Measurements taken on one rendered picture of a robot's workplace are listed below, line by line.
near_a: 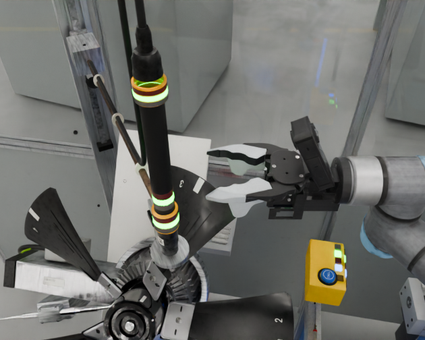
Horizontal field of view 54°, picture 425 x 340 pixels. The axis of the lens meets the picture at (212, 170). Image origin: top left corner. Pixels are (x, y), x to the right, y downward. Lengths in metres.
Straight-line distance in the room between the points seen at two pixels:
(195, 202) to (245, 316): 0.29
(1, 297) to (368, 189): 2.28
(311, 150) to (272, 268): 1.52
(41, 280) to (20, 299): 1.38
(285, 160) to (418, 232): 0.24
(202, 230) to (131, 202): 0.36
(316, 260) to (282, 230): 0.58
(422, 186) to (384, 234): 0.11
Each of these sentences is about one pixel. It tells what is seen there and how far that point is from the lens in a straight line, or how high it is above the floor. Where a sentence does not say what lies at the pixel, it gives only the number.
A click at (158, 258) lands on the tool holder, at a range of 0.76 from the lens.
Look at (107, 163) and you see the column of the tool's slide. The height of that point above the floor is 1.09.
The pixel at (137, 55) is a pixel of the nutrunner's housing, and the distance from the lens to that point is 0.49.
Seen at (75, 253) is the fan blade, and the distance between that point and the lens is 1.01.
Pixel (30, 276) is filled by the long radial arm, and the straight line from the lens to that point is 1.24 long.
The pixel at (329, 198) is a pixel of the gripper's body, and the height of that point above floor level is 1.62.
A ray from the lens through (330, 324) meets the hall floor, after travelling 2.40.
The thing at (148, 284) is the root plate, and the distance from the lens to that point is 1.01.
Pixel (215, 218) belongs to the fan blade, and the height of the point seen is 1.41.
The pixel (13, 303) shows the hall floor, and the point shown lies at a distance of 2.60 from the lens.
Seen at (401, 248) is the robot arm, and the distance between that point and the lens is 0.72.
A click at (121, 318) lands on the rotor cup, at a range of 0.97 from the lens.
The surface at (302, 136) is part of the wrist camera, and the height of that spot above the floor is 1.75.
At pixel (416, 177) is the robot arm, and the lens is 0.66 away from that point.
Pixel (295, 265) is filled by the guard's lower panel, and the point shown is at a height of 0.43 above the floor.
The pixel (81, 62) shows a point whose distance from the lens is 1.15.
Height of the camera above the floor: 2.09
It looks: 44 degrees down
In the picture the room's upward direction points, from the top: straight up
